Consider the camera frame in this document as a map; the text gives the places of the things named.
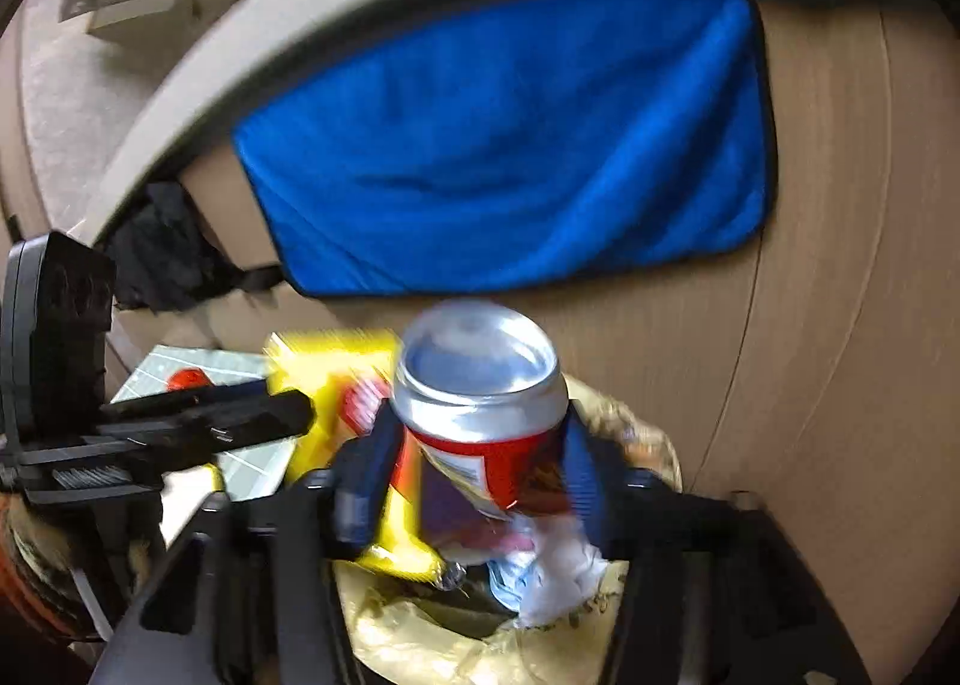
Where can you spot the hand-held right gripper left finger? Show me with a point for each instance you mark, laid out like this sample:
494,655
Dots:
367,497

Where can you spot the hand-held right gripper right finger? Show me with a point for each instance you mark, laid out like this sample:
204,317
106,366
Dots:
592,497

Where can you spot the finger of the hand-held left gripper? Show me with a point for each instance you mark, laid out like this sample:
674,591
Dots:
187,401
247,426

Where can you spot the pink silver snack wrapper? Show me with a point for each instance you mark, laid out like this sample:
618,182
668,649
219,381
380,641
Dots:
510,544

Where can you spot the yellow chip bag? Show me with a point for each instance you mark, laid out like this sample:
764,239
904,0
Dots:
330,370

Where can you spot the trash bin with beige bag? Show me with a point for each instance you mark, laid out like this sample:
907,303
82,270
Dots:
420,632

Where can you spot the silver red drink can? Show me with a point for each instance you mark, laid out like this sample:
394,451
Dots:
480,385

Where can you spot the red mesh bag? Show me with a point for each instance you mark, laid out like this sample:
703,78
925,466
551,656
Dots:
187,379

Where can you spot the black cloth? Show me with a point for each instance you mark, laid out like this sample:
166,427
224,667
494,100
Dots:
165,250

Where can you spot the blue towel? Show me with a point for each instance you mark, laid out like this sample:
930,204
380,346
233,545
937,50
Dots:
510,160

